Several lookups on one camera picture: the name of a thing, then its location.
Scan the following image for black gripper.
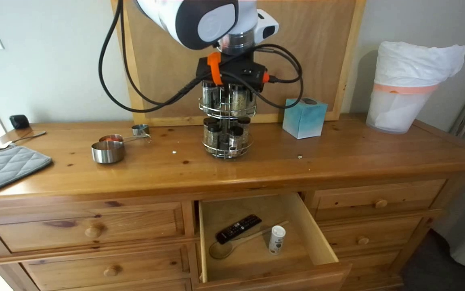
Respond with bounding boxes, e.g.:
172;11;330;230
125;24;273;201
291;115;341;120
209;78;254;94

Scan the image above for glass spice jar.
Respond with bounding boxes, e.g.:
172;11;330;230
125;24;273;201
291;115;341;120
222;86;244;118
201;84;222;113
241;87;259;118
202;118;220;149
228;125;251;154
215;126;231;155

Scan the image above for chrome rotating spice rack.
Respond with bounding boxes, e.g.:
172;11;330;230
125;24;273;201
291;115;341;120
198;79;261;162

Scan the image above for teal tissue box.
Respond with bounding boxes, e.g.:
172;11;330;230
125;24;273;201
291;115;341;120
281;97;330;141

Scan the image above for framed plywood board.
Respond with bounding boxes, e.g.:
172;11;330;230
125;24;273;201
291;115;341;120
110;0;369;129

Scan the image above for small shiny metal object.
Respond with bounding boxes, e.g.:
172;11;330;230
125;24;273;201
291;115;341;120
131;123;152;139

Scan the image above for pine wood dresser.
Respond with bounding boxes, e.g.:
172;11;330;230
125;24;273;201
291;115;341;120
0;112;465;291

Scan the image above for copper measuring cup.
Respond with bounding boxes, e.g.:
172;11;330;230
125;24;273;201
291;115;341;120
99;133;126;146

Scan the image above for silver metal measuring cup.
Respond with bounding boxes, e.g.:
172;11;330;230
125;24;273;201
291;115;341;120
91;141;128;165

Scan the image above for black remote control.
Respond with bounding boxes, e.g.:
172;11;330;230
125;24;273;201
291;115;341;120
215;214;264;246

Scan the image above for white plastic bottle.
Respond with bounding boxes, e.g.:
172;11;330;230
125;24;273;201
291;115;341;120
267;223;288;257

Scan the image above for closed pine dresser drawer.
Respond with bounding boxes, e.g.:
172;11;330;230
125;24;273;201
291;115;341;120
0;201;188;256
320;215;424;252
22;244;194;291
309;178;449;215

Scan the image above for white lined trash bin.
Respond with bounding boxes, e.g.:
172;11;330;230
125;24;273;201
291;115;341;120
365;41;465;136

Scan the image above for open pine drawer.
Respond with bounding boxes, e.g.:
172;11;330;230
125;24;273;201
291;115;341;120
196;193;353;291

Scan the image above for slim metal utensil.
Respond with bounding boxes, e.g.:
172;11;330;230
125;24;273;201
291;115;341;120
0;129;49;152

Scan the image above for small black box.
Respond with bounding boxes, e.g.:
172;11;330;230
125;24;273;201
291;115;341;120
9;113;33;131

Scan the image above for gray quilted mat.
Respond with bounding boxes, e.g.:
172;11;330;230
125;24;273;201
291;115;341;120
0;144;55;199

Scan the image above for dark gray rug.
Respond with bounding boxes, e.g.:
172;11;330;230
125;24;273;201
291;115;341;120
399;228;465;291

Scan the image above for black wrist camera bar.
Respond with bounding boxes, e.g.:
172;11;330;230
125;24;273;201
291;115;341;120
196;55;272;86

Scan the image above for orange camera mount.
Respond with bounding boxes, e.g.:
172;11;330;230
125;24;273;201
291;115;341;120
206;50;227;87

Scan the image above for thin black looped cable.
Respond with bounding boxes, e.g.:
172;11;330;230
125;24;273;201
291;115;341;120
246;44;306;110

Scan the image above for thick black cable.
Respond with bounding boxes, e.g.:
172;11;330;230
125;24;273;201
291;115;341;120
97;0;207;115

